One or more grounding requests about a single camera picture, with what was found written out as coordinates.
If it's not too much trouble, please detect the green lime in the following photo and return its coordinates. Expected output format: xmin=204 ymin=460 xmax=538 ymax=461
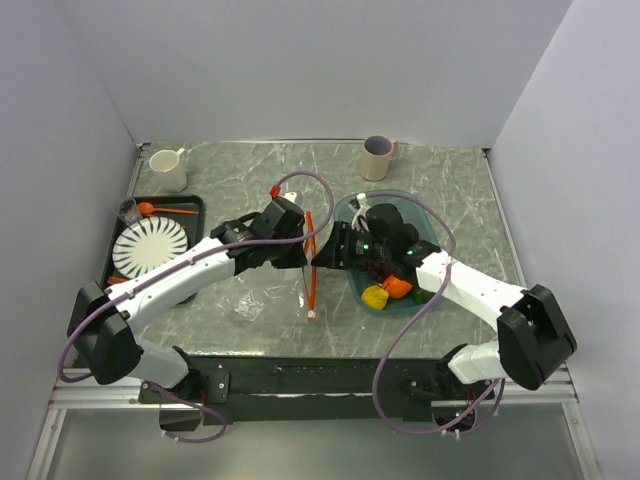
xmin=412 ymin=289 xmax=431 ymax=304

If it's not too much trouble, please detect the orange tangerine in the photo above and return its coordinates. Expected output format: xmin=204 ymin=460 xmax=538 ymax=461
xmin=382 ymin=275 xmax=413 ymax=299

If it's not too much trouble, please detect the striped white plate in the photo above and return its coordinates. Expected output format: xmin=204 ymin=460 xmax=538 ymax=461
xmin=112 ymin=217 xmax=189 ymax=279

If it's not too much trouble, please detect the orange plastic spoon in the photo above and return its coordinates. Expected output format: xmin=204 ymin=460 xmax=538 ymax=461
xmin=136 ymin=202 xmax=199 ymax=216

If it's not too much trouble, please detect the black tray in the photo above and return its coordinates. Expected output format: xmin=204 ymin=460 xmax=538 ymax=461
xmin=97 ymin=194 xmax=205 ymax=289

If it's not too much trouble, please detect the purple grape bunch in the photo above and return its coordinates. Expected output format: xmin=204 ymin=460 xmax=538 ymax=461
xmin=367 ymin=263 xmax=391 ymax=283

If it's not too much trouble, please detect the yellow lemon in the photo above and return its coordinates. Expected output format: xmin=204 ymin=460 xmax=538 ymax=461
xmin=361 ymin=285 xmax=389 ymax=311

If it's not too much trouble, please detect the white cup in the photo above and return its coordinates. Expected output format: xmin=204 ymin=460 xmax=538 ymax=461
xmin=149 ymin=148 xmax=187 ymax=193

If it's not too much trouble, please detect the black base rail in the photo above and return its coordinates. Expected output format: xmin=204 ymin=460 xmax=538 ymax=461
xmin=137 ymin=347 xmax=501 ymax=424

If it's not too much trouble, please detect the clear plastic glass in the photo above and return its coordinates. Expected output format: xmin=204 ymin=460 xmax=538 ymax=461
xmin=117 ymin=198 xmax=143 ymax=226

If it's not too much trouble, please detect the beige mug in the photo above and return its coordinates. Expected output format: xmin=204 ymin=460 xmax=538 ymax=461
xmin=360 ymin=135 xmax=398 ymax=182

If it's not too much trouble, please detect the teal plastic tray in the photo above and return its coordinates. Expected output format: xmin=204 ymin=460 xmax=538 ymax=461
xmin=334 ymin=189 xmax=439 ymax=317

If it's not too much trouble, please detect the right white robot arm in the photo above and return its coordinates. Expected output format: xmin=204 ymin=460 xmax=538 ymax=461
xmin=312 ymin=203 xmax=577 ymax=398

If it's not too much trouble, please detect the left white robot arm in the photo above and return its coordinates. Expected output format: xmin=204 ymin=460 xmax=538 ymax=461
xmin=68 ymin=197 xmax=306 ymax=402

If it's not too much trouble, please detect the clear zip top bag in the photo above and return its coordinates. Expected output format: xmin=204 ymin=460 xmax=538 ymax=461
xmin=219 ymin=209 xmax=321 ymax=324

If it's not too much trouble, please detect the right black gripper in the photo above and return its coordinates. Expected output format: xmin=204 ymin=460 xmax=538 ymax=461
xmin=310 ymin=221 xmax=390 ymax=272

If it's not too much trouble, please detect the orange plastic fork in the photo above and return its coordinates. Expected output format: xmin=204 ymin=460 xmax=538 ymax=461
xmin=107 ymin=276 xmax=127 ymax=285

